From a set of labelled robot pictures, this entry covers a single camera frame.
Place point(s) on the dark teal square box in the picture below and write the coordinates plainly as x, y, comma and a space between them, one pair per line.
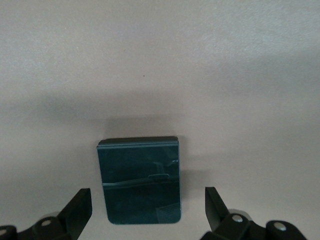
140, 180

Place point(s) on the brown table cover cloth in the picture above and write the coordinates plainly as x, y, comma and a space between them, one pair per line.
150, 62

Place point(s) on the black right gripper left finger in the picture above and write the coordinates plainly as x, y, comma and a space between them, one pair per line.
72, 215

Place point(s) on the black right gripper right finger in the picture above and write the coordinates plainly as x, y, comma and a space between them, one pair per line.
217, 212

